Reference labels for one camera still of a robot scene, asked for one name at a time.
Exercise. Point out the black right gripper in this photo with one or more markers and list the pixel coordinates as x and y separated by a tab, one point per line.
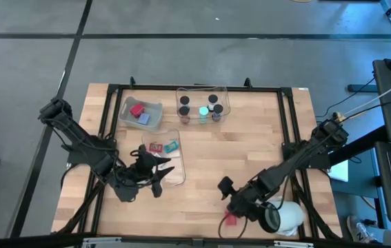
247	206

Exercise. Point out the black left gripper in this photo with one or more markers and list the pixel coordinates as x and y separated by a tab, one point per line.
144	165

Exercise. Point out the red rectangular block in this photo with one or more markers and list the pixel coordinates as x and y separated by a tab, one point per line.
155	147

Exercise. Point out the red plug charger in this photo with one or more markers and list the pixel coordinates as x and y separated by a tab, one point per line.
231	220

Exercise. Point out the teal rectangular block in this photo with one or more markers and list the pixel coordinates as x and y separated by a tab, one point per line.
171	147

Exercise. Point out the large clear plastic tray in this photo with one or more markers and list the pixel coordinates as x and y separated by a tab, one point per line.
180	155

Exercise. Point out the lavender cube charger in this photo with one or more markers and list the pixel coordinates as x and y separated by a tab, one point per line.
143	118

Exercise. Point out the small red bottle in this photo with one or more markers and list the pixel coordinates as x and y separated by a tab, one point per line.
137	110

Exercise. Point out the black spice bottle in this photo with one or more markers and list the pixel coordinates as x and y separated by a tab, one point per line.
218	109

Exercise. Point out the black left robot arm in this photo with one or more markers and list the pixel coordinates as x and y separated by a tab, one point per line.
78	137

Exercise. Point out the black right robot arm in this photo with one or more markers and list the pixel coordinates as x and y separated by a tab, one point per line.
285	168

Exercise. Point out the translucent grey plastic bin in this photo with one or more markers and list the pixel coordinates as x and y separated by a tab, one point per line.
153	108

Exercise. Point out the clear plastic hourglass tray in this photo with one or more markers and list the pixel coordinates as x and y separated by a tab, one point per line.
197	98

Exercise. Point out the white paper sheet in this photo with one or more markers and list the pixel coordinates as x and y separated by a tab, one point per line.
340	172

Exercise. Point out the grey blue side table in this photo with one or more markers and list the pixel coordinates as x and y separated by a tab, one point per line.
357	187

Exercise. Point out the person's shoe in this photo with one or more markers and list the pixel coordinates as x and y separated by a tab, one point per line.
360	232

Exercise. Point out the black diagonal pole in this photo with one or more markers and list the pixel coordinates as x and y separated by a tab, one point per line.
357	146

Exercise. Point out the black crossbeam with brackets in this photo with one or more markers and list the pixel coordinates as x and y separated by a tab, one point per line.
43	241

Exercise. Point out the black desk foot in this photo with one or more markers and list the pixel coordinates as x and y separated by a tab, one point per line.
362	88

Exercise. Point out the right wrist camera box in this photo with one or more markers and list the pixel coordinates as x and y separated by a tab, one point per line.
226	185

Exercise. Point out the black aluminium table frame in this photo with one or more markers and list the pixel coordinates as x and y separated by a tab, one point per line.
267	89

